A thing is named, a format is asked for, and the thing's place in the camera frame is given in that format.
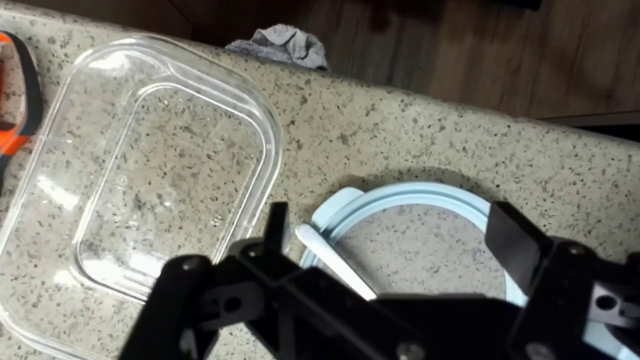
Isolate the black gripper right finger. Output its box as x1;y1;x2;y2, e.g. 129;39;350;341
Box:
484;201;640;360

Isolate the grey cloth towel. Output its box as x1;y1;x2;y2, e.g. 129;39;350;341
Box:
224;22;329;72

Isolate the clear plastic container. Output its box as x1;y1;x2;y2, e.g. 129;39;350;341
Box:
0;34;285;360

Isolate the orange handled knife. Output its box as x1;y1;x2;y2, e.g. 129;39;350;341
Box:
0;31;46;196

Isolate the light blue plate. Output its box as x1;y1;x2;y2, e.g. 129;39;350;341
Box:
296;183;640;360

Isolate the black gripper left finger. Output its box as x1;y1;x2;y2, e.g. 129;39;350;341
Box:
117;201;301;360

